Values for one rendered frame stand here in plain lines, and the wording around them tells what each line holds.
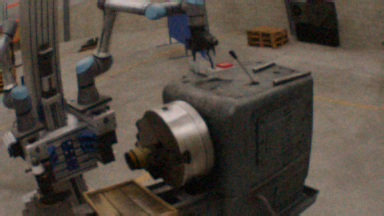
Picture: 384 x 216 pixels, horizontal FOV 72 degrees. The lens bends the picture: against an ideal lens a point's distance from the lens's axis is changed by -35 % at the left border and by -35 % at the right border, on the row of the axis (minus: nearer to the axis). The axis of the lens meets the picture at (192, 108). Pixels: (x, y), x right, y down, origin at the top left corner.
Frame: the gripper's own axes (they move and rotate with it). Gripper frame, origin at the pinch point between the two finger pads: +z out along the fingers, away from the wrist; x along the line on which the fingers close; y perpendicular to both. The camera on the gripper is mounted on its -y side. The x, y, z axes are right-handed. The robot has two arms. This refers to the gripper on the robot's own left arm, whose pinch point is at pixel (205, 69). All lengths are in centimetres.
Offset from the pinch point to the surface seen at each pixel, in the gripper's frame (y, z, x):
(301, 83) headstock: -33.2, 5.8, -28.3
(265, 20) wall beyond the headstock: 723, 89, -783
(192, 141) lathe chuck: -26.2, 14.8, 26.6
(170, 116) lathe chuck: -18.4, 7.2, 29.1
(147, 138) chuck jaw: -9.9, 16.0, 35.2
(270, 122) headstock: -32.7, 16.7, -5.1
